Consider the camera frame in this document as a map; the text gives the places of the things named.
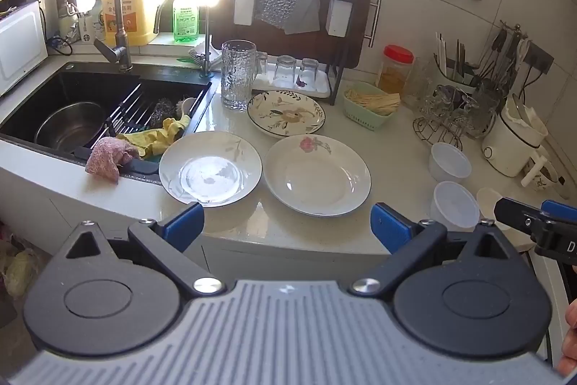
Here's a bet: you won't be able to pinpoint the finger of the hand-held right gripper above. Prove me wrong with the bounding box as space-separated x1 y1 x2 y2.
493 197 549 239
542 200 577 224

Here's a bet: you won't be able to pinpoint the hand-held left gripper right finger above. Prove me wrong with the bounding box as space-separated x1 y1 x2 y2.
350 202 538 296

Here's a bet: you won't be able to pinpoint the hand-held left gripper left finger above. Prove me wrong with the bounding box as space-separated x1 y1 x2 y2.
49 201 227 294

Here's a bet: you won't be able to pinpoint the small white ceramic bowl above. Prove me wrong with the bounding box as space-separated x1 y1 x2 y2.
476 187 512 230

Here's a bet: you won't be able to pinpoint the leaf pattern white plate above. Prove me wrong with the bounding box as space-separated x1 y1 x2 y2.
159 131 263 207

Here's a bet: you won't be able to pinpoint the translucent plastic bowl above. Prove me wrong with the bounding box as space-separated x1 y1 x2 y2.
430 181 480 231
428 142 472 183

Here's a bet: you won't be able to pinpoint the pink flower white plate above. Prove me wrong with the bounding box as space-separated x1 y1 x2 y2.
264 134 373 217

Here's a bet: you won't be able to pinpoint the bird pattern plate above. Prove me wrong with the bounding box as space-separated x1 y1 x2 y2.
247 90 326 139

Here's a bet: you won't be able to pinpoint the person's right hand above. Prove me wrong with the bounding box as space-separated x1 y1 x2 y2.
562 299 577 372

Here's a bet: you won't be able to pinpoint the floral mug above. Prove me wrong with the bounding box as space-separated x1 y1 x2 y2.
521 155 564 192

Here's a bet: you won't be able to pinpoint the white electric pot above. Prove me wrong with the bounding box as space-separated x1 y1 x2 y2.
481 94 548 178

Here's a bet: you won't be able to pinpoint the yellow cloth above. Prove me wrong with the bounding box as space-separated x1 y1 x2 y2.
116 115 192 160

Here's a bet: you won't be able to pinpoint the pink cloth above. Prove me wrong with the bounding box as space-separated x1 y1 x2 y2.
85 136 138 185

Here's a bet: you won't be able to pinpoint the tall textured glass mug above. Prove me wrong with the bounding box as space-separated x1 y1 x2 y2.
473 85 503 137

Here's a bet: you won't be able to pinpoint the green plastic basket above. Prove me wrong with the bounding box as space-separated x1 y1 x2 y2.
343 81 401 131

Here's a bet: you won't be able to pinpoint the steel wool scourer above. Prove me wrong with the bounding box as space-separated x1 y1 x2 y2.
151 97 176 128

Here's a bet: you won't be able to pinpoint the dried noodles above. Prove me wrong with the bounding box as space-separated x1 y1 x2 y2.
347 89 401 115

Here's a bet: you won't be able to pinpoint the stemmed glass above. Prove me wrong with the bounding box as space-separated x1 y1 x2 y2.
419 89 445 119
435 84 470 115

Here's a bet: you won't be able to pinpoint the black sink drain rack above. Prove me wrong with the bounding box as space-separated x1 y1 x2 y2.
74 83 212 187

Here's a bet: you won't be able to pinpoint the clear glass jar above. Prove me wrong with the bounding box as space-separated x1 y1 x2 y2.
402 58 436 108

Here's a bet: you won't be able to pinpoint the pale green utensil holder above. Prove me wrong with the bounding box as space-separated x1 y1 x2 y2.
433 51 481 95

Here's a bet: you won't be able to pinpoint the steel pot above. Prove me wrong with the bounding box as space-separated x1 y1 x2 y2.
35 101 109 153

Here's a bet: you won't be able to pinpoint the red lid jar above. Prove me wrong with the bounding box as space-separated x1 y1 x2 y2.
378 45 414 96

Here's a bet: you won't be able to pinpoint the white drip tray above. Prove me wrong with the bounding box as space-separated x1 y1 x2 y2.
251 71 336 99

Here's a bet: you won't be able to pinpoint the hanging utensil rack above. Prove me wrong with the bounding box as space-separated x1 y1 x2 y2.
478 21 535 88

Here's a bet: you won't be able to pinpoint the plastic bag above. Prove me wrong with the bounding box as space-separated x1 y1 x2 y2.
0 223 41 300

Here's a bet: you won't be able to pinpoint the small glass cup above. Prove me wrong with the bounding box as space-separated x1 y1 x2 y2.
273 55 298 86
298 58 322 87

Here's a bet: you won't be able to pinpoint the small curved faucet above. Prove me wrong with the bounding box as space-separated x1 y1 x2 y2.
154 0 215 78

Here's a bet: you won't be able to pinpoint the black metal rack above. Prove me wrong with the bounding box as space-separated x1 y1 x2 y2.
233 0 345 106

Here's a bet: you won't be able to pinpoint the black kitchen sink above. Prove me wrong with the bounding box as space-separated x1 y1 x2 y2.
0 61 212 187

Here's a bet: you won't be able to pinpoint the dark wooden cutting board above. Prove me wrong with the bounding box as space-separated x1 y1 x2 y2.
210 0 376 70

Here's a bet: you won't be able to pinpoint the green dish soap bottle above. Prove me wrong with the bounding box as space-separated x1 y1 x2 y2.
172 0 200 44

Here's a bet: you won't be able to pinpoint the tall steel faucet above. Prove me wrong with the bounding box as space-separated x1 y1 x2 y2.
60 0 133 73

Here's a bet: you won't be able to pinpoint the yellow detergent jug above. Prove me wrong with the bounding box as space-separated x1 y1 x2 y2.
100 0 159 47

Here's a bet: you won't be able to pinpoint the white cutlery caddy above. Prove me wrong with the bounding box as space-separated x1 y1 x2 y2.
234 0 257 26
327 0 352 38

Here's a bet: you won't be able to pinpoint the white microwave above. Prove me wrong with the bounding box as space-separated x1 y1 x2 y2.
0 0 49 97

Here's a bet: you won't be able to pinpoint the wire glass holder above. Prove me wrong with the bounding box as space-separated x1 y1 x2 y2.
412 85 501 151

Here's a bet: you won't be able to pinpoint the white handled scissors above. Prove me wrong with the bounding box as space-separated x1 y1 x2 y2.
514 35 533 72

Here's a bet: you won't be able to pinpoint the steel bar handle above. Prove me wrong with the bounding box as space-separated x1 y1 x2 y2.
366 0 383 48

